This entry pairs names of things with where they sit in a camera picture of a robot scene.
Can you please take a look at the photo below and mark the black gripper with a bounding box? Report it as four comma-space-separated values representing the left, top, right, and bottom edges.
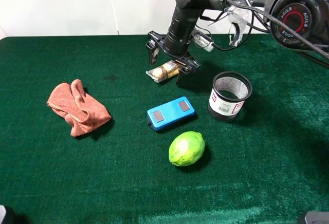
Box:
146, 31, 200, 85

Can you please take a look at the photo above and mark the orange crumpled cloth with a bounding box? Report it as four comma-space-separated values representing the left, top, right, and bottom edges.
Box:
47, 79, 112, 137

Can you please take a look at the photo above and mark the grey right base corner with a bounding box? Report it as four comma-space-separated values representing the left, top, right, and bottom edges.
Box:
297, 211, 329, 224

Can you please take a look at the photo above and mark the clear-wrapped snack packet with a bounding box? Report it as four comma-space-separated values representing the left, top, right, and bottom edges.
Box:
146, 61, 180, 83

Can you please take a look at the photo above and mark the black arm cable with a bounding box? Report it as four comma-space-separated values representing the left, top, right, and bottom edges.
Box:
192, 0, 329, 60

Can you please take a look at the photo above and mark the black mesh pen cup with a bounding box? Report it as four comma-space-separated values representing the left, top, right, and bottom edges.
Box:
207, 71, 253, 122

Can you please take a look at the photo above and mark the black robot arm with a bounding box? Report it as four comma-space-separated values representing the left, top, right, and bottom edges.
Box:
147, 0, 328, 80

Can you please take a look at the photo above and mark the grey base corner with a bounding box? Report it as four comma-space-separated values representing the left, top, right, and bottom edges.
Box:
0, 205, 7, 224
297, 211, 329, 224

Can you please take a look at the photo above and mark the dark green table cloth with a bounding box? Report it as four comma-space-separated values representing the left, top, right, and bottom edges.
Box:
1, 34, 328, 223

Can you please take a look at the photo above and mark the green lime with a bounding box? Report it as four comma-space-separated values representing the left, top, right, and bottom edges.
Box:
169, 131, 206, 167

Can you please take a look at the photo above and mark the grey left base corner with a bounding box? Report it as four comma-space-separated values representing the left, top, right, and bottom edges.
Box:
0, 205, 7, 224

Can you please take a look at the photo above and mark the blue plastic box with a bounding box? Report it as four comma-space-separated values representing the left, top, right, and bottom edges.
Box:
147, 96, 195, 132

